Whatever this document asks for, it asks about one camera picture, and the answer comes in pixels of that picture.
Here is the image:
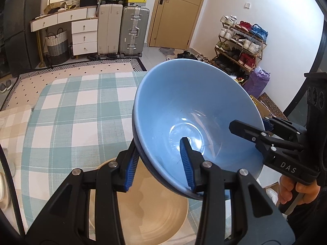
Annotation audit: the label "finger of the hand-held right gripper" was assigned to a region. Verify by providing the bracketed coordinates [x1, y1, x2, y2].
[228, 120, 306, 156]
[263, 116, 307, 136]

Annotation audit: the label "silver suitcase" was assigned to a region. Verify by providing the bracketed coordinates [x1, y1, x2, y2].
[120, 6, 150, 58]

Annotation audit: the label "woven laundry basket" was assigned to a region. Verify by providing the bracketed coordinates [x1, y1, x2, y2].
[45, 28, 70, 65]

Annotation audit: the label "scattered sneakers group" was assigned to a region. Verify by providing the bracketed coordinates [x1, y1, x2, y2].
[176, 51, 212, 62]

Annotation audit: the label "rows of shelved shoes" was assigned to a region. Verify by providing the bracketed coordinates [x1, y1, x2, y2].
[213, 15, 269, 72]

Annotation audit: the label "beige checked cloth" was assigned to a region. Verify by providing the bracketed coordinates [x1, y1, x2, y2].
[0, 105, 35, 146]

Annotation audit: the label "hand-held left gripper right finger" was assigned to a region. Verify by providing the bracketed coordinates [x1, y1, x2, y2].
[179, 137, 297, 245]

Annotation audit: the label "wooden door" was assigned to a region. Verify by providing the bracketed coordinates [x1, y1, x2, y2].
[148, 0, 210, 50]

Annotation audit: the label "person's right forearm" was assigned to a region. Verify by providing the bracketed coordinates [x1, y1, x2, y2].
[283, 194, 327, 245]

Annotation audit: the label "teal checked tablecloth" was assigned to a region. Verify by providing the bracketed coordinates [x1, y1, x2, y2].
[20, 71, 205, 245]

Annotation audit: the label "white vanity desk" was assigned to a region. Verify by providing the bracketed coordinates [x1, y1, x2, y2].
[30, 5, 99, 57]

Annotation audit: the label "stack of white bowls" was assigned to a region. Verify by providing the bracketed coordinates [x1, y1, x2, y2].
[0, 171, 12, 210]

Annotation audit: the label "person's right hand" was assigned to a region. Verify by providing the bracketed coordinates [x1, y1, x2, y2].
[278, 176, 321, 206]

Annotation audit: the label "black dotted white rug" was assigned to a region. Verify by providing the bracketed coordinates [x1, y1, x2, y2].
[0, 57, 148, 110]

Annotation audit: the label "purple plastic bag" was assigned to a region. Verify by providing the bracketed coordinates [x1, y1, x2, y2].
[244, 68, 271, 99]

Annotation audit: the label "wooden shoe rack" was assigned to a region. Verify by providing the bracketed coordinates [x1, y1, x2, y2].
[213, 20, 267, 73]

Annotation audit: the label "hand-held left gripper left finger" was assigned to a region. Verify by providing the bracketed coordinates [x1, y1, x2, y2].
[26, 139, 140, 245]

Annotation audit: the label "large printed cardboard box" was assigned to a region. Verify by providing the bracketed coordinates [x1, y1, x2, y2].
[257, 93, 288, 120]

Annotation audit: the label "beige suitcase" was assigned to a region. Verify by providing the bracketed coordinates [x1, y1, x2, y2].
[98, 4, 123, 57]

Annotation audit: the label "grey refrigerator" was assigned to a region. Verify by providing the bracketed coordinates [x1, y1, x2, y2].
[2, 0, 45, 78]

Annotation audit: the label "grey door mat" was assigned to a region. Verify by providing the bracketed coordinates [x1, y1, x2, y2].
[159, 47, 177, 57]

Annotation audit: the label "black cable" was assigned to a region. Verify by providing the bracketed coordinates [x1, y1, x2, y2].
[0, 144, 27, 235]

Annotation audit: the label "small open cardboard box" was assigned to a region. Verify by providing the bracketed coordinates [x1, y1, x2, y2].
[43, 2, 62, 14]

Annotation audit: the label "cream plate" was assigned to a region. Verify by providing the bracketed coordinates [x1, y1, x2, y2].
[88, 158, 189, 245]

